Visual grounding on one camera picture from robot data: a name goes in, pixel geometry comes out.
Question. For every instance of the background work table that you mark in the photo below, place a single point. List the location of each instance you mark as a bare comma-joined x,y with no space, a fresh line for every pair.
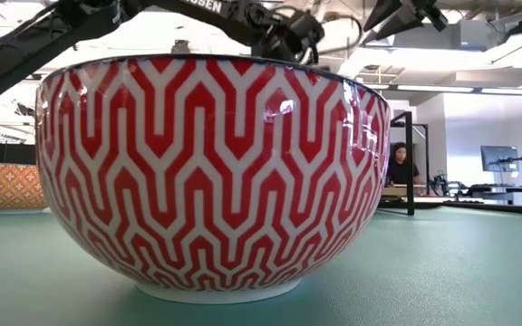
496,190

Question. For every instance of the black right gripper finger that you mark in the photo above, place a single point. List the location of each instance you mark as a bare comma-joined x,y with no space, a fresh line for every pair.
385,11
401,22

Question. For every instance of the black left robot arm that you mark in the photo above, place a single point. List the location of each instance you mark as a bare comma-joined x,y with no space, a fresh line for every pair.
16,63

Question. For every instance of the background computer monitor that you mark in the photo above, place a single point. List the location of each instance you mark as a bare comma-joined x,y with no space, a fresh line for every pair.
499,158

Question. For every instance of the person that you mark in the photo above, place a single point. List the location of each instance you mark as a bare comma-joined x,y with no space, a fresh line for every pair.
399,167

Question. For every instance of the dark radial bowl red outside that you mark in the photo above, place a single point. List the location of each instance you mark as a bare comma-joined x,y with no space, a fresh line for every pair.
211,181

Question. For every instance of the black table frame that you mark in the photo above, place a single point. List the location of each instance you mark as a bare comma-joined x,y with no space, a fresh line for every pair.
492,209

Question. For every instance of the long ceiling light strip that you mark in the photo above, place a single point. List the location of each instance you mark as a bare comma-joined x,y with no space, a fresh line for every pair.
433,88
515,91

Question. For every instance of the green table mat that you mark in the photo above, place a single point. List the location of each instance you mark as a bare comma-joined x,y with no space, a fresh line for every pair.
424,271

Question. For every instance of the blue bowl orange outside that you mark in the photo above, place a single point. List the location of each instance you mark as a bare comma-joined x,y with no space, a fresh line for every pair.
2,188

